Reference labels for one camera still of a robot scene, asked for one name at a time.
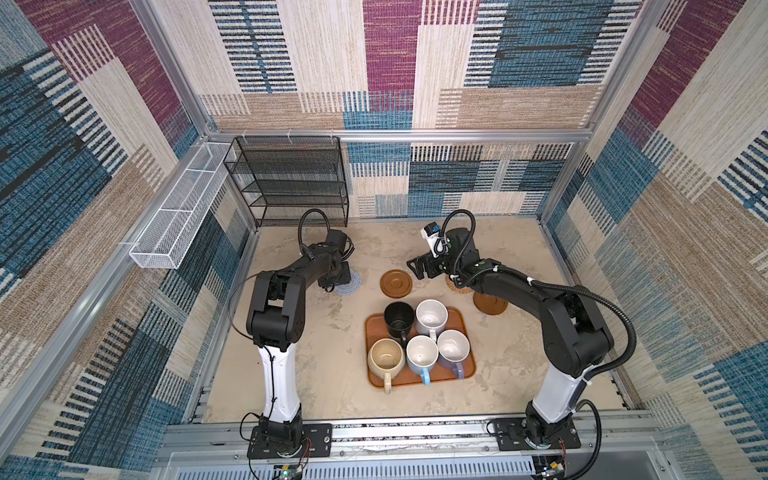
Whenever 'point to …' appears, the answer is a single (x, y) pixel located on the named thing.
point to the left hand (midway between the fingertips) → (340, 275)
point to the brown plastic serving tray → (376, 328)
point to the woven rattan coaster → (460, 290)
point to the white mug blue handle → (421, 354)
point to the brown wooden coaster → (396, 283)
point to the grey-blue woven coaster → (349, 288)
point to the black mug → (399, 318)
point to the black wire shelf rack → (291, 179)
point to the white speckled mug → (431, 316)
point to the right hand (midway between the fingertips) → (421, 259)
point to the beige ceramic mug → (386, 357)
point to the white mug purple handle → (453, 348)
